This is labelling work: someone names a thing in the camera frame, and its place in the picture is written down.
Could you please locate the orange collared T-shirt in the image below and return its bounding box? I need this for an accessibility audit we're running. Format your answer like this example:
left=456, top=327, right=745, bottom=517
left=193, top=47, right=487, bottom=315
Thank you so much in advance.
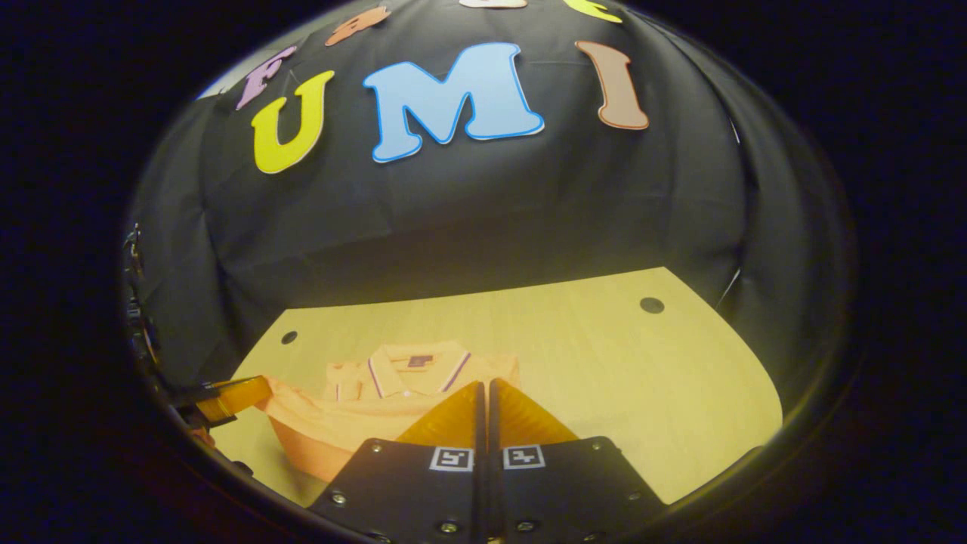
left=257, top=340, right=522, bottom=484

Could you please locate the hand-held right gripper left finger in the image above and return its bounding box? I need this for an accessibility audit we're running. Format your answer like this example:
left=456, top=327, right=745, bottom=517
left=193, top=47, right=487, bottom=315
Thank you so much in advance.
left=309, top=380, right=487, bottom=544

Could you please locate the black backdrop cloth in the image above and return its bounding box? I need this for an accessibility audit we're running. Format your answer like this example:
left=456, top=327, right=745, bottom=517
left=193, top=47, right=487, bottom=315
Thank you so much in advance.
left=125, top=0, right=841, bottom=409

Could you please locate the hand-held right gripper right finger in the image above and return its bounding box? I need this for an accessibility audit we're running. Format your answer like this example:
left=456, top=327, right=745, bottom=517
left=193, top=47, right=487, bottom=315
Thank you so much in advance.
left=488, top=377, right=670, bottom=544

